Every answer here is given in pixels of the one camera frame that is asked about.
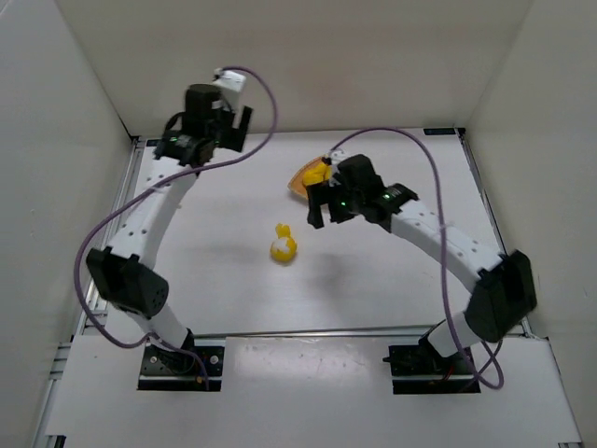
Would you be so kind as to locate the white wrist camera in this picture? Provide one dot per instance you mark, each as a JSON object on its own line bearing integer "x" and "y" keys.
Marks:
{"x": 336, "y": 156}
{"x": 230, "y": 82}

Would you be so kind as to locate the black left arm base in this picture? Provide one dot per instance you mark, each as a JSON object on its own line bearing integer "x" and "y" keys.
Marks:
{"x": 162, "y": 370}

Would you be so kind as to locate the yellow fake fruit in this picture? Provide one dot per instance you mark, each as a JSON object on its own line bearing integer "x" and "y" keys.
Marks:
{"x": 284, "y": 248}

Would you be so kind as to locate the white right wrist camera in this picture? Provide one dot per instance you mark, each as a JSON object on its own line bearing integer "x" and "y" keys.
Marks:
{"x": 336, "y": 156}

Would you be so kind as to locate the yellow fake banana piece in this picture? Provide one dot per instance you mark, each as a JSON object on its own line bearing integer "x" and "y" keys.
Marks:
{"x": 316, "y": 173}

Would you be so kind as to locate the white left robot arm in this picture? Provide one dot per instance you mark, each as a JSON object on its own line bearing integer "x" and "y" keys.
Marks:
{"x": 123, "y": 272}

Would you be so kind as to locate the woven orange fruit bowl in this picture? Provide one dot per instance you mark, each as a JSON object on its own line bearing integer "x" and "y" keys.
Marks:
{"x": 295, "y": 184}

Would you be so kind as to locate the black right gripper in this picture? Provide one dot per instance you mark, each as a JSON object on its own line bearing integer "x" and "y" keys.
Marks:
{"x": 322, "y": 200}

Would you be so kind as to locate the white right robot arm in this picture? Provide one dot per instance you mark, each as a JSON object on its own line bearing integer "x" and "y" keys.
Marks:
{"x": 501, "y": 286}

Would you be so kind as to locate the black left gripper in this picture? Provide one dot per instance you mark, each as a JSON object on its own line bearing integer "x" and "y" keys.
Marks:
{"x": 235, "y": 136}

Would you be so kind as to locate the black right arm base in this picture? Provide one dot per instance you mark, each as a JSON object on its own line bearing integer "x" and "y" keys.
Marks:
{"x": 415, "y": 371}

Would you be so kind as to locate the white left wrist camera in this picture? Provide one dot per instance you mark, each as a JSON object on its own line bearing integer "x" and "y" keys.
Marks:
{"x": 230, "y": 82}

